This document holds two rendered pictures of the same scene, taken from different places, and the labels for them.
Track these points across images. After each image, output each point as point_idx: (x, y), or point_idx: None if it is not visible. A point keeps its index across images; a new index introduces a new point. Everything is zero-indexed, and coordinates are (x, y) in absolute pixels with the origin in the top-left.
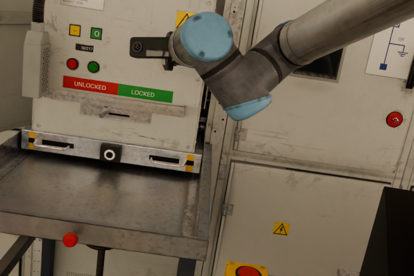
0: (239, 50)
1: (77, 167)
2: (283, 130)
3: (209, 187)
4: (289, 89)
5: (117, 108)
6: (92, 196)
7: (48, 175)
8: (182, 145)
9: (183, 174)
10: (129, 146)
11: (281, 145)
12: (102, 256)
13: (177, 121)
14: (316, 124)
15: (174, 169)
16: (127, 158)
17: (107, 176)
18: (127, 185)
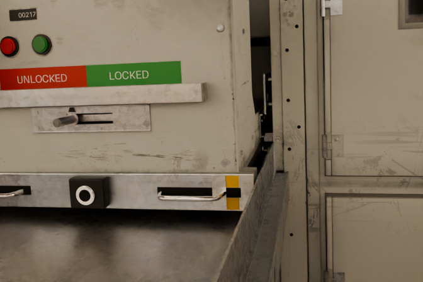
0: (304, 5)
1: (34, 225)
2: (408, 127)
3: (274, 235)
4: (405, 51)
5: (90, 109)
6: (22, 274)
7: None
8: (214, 161)
9: (228, 218)
10: (119, 177)
11: (411, 153)
12: None
13: (197, 116)
14: None
15: (206, 209)
16: (121, 199)
17: (79, 235)
18: (108, 246)
